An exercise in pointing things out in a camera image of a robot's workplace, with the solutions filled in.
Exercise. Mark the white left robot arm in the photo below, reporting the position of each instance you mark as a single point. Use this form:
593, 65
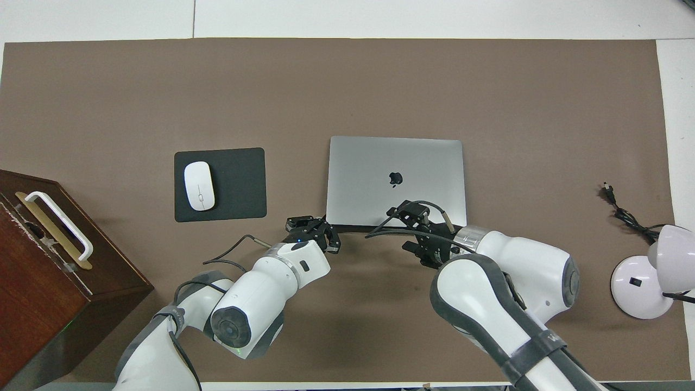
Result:
255, 298

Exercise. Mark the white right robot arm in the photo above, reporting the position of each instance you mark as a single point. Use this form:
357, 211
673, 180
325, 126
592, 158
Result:
521, 271

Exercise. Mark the black mouse pad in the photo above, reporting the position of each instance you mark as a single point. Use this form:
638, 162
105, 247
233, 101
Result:
239, 184

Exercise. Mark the white desk lamp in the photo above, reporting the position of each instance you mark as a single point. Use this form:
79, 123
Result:
640, 288

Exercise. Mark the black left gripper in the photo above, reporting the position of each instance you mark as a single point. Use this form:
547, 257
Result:
312, 233

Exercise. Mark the white computer mouse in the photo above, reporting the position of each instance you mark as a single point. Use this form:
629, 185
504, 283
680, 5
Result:
199, 184

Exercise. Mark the silver laptop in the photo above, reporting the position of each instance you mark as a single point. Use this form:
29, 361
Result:
380, 163

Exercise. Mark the brown table mat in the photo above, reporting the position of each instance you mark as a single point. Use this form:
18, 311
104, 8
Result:
347, 81

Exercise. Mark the dark wooden box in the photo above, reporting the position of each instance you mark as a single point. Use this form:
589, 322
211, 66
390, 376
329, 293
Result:
38, 304

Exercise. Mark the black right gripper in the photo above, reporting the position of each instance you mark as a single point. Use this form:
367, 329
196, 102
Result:
437, 247

